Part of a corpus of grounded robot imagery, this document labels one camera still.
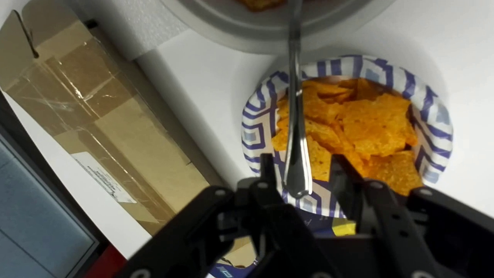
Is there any blue book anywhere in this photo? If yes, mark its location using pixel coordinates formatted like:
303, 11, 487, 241
207, 214, 357, 278

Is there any brown cardboard box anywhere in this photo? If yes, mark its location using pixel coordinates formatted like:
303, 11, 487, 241
0, 0, 221, 233

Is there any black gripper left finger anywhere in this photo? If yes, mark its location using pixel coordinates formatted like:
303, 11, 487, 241
237, 154, 331, 278

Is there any white bowl with cereal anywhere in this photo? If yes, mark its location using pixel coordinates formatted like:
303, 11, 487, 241
161, 0, 396, 54

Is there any patterned paper bowl with chips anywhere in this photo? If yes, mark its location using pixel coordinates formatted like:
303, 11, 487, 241
240, 54, 456, 217

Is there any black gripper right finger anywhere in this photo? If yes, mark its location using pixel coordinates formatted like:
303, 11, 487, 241
331, 154, 428, 278

